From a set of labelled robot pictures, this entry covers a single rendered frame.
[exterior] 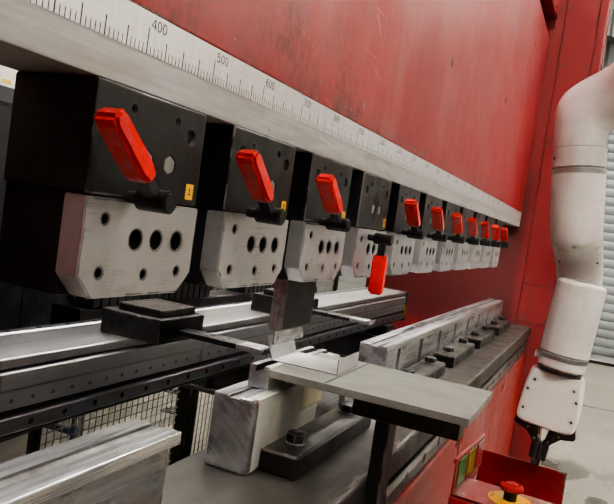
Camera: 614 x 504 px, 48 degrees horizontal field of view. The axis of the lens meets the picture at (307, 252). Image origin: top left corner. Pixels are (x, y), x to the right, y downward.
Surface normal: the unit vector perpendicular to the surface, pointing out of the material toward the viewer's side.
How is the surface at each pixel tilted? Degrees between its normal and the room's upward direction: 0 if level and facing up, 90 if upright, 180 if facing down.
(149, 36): 90
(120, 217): 90
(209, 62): 90
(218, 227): 90
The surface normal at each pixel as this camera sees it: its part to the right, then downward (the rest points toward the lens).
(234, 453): -0.39, -0.01
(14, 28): 0.91, 0.15
